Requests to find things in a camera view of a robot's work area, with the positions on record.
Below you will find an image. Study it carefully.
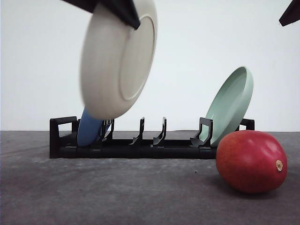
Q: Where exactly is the mint green plate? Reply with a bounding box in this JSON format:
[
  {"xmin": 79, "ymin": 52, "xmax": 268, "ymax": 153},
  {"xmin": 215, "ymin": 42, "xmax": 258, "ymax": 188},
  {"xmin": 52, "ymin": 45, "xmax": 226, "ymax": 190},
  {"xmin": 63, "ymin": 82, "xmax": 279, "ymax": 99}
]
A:
[{"xmin": 200, "ymin": 67, "xmax": 254, "ymax": 145}]

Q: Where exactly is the black gripper finger holding plate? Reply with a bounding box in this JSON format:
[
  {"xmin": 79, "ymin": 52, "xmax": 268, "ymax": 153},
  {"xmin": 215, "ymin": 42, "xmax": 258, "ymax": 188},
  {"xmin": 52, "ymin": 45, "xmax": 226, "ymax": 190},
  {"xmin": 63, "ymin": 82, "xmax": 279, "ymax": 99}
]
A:
[
  {"xmin": 61, "ymin": 0, "xmax": 111, "ymax": 13},
  {"xmin": 87, "ymin": 0, "xmax": 140, "ymax": 30}
]

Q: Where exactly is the white plate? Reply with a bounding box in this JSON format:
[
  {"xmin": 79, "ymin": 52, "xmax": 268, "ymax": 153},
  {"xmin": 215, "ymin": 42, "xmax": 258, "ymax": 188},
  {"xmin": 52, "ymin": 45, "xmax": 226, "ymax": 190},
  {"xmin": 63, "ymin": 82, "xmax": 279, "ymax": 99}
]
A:
[{"xmin": 80, "ymin": 0, "xmax": 158, "ymax": 119}]

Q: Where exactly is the blue plate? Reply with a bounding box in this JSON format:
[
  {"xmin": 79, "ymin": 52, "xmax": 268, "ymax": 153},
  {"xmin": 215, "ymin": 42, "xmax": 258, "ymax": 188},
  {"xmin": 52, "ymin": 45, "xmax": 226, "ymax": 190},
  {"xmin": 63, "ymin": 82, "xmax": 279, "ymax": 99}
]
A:
[{"xmin": 77, "ymin": 107, "xmax": 103, "ymax": 147}]

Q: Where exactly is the black plastic dish rack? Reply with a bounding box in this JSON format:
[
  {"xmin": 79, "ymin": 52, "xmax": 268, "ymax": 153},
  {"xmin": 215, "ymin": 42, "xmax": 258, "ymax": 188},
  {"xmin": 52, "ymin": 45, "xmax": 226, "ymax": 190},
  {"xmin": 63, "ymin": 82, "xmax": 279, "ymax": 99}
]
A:
[{"xmin": 49, "ymin": 116, "xmax": 218, "ymax": 159}]

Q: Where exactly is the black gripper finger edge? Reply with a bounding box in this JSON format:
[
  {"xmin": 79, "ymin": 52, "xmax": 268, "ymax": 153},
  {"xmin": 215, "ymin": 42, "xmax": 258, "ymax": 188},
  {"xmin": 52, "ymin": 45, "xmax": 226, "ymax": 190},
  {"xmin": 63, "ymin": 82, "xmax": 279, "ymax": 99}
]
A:
[{"xmin": 279, "ymin": 0, "xmax": 300, "ymax": 27}]

